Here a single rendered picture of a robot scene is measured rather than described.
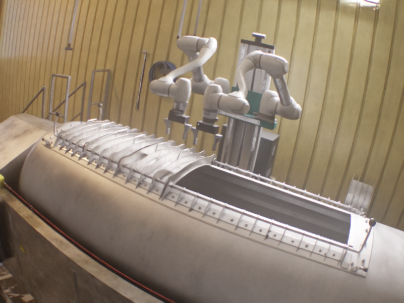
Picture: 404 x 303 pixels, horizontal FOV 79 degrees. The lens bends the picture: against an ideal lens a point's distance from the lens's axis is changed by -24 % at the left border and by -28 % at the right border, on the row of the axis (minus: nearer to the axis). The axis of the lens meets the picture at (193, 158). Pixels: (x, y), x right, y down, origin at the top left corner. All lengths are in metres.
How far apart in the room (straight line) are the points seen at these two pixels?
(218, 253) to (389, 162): 2.78
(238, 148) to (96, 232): 1.79
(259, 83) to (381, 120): 1.63
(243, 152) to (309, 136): 1.03
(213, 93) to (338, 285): 1.31
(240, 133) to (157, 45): 2.09
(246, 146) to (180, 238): 1.69
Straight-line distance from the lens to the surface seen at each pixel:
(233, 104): 1.80
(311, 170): 3.88
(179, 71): 2.23
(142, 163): 1.93
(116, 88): 5.08
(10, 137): 3.11
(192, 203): 1.66
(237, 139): 3.13
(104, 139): 2.24
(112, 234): 1.80
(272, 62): 2.18
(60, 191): 2.13
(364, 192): 3.86
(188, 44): 2.47
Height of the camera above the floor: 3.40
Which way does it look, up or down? 20 degrees down
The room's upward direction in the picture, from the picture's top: 9 degrees clockwise
